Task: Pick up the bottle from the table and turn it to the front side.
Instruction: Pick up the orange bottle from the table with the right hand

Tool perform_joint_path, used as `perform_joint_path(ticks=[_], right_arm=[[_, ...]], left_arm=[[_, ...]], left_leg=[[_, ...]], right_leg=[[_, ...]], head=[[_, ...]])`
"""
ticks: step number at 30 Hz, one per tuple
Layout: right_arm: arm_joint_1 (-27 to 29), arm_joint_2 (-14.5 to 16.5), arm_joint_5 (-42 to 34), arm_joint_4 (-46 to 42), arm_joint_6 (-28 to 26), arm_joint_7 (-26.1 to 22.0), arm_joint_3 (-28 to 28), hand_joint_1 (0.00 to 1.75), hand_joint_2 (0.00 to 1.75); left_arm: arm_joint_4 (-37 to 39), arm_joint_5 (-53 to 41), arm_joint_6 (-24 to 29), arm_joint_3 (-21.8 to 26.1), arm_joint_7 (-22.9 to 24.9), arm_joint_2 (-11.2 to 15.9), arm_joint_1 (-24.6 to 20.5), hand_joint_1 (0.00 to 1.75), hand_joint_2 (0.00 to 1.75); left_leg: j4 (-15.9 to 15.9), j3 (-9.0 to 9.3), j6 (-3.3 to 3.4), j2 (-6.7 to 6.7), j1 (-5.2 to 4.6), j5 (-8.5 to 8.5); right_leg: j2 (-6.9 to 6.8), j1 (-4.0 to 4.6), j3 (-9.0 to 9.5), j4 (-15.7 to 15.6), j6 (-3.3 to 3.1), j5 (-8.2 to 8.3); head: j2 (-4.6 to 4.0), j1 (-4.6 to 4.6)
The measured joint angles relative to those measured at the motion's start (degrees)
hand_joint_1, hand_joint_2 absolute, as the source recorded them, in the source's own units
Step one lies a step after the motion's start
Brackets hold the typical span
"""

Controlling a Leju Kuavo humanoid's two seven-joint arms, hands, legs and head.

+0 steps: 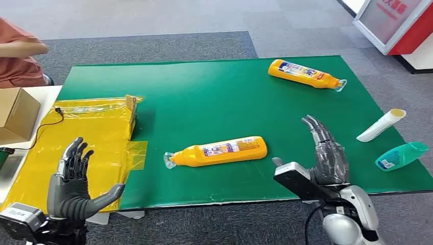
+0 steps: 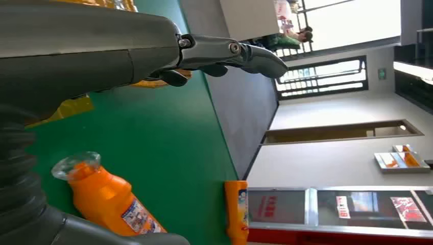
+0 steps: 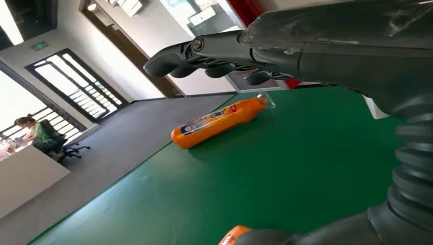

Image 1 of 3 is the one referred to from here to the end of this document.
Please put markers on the teal plastic bottle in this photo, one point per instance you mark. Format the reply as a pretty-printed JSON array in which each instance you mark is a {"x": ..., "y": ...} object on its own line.
[{"x": 399, "y": 156}]

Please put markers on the red and white sign stand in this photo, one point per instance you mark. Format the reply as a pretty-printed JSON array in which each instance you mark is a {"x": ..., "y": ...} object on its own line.
[{"x": 395, "y": 23}]

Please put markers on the green table mat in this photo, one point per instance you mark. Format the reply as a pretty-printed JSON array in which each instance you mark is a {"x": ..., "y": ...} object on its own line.
[{"x": 220, "y": 104}]

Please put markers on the white platform with black edge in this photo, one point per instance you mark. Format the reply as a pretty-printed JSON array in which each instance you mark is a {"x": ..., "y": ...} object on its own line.
[{"x": 421, "y": 55}]

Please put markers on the orange bottle with clear cap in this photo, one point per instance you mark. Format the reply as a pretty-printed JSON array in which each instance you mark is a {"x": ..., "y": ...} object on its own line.
[
  {"x": 220, "y": 152},
  {"x": 301, "y": 73}
]

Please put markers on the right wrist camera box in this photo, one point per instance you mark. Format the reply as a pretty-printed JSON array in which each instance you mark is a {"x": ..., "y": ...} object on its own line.
[{"x": 297, "y": 181}]

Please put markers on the white side table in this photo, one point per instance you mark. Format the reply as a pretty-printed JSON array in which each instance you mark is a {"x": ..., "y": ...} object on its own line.
[{"x": 47, "y": 96}]

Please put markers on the person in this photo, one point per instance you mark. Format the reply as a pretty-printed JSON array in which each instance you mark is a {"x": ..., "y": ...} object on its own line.
[{"x": 17, "y": 64}]

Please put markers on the white paper sheet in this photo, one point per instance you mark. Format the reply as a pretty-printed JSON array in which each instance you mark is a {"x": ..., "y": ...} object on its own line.
[{"x": 98, "y": 218}]

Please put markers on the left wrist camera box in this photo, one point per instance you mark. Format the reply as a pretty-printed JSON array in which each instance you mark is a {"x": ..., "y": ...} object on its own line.
[{"x": 18, "y": 219}]

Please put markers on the dark green object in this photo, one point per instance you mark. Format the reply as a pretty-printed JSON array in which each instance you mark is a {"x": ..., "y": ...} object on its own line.
[{"x": 4, "y": 157}]

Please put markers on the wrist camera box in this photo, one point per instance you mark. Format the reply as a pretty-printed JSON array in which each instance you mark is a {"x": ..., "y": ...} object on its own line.
[
  {"x": 18, "y": 219},
  {"x": 297, "y": 181}
]

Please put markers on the brown cardboard box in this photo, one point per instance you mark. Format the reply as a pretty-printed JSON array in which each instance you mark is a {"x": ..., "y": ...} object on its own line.
[{"x": 15, "y": 115}]

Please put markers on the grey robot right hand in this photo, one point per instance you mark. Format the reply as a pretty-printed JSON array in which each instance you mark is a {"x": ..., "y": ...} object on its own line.
[{"x": 330, "y": 162}]

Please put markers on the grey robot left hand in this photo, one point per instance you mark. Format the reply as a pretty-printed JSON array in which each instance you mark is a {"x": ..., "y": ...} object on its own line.
[{"x": 69, "y": 196}]

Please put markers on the white tube bottle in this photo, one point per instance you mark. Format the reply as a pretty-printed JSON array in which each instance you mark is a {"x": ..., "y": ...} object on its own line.
[{"x": 379, "y": 125}]

